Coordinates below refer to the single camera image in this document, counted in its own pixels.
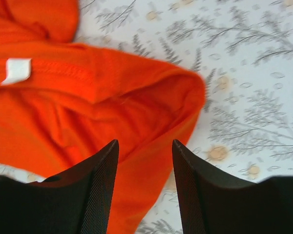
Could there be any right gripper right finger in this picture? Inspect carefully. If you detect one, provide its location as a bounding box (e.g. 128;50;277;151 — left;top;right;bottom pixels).
172;140;293;234

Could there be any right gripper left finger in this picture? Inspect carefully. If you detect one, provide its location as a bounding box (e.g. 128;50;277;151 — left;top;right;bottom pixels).
0;140;119;234

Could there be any orange t shirt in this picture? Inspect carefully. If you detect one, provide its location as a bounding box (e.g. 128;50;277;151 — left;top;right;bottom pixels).
0;0;205;234

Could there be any floral table mat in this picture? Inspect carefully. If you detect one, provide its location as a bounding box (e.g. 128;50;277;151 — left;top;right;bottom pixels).
0;0;293;234

